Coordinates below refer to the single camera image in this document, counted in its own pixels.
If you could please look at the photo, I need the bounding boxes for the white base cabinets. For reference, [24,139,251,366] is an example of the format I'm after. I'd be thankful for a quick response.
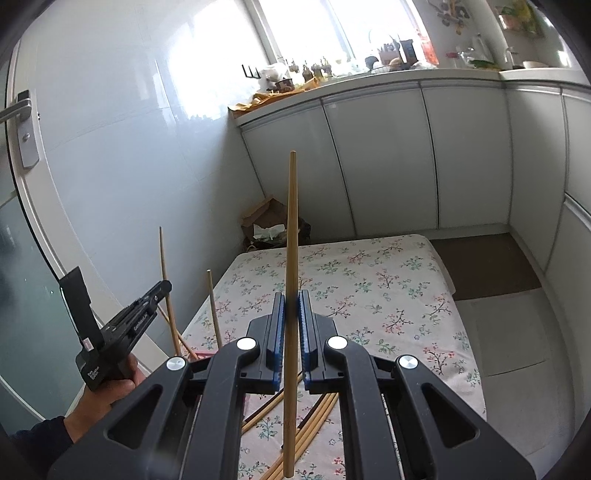
[235,67,591,296]

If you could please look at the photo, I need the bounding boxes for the brown floor mat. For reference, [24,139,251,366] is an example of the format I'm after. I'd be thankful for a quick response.
[431,232,541,301]

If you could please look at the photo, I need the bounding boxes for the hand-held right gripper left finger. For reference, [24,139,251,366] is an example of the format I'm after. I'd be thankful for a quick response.
[46,292,287,480]

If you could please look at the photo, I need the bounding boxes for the glass door with white frame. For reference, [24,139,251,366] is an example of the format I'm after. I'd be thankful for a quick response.
[0,28,200,462]

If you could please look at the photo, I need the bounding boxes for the green yellow hanging bag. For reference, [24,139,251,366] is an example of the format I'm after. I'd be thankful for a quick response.
[500,0,542,36]

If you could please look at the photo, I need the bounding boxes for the row of small bottles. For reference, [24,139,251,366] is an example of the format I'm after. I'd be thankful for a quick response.
[288,56,334,78]

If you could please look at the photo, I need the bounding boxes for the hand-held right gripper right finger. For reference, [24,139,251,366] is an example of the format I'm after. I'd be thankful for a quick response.
[298,290,536,480]

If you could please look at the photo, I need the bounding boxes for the floral tablecloth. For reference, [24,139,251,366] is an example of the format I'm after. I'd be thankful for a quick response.
[180,234,488,480]

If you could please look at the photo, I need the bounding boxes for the brown cardboard box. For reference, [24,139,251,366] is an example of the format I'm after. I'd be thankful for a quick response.
[241,196,302,252]

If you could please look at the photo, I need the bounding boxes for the person's left hand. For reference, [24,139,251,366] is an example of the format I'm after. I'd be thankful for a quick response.
[65,354,140,437]

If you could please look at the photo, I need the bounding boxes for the person's left forearm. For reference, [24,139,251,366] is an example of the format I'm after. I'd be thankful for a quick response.
[8,414,75,469]

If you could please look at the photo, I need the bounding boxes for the wooden chopstick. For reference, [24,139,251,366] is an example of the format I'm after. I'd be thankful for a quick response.
[281,150,299,466]
[206,270,223,350]
[158,226,181,357]
[158,306,198,360]

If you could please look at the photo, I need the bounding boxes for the crumpled white paper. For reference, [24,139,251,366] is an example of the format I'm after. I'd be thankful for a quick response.
[253,223,288,241]

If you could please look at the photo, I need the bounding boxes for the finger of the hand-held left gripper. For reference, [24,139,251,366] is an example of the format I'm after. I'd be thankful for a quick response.
[121,280,173,329]

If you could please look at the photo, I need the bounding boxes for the yellow cloth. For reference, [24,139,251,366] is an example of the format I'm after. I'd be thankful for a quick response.
[228,78,320,114]

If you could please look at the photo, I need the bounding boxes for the silver door handle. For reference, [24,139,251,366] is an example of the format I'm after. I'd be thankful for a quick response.
[0,90,40,168]

